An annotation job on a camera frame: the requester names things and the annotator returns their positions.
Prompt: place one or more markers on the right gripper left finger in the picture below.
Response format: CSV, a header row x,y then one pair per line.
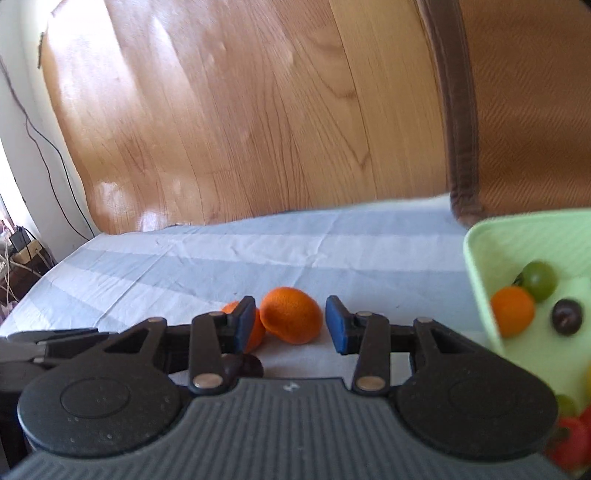
x,y
153,357

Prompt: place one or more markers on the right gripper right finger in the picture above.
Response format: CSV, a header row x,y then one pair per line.
x,y
373,338

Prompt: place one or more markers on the orange mandarin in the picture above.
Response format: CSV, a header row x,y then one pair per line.
x,y
258,332
514,310
291,315

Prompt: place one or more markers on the green tomato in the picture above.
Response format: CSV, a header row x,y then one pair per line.
x,y
539,279

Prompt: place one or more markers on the dark purple plum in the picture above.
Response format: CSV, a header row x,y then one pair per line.
x,y
567,317

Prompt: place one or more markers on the large red tomato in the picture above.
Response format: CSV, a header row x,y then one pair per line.
x,y
570,448

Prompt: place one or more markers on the striped light blue cloth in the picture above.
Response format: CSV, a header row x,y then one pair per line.
x,y
401,259

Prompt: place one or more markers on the black power adapter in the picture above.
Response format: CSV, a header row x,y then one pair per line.
x,y
20,238

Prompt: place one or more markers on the light green plastic basket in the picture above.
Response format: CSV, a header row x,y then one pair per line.
x,y
496,251

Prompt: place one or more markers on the brown woven cushion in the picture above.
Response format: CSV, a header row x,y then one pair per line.
x,y
514,81

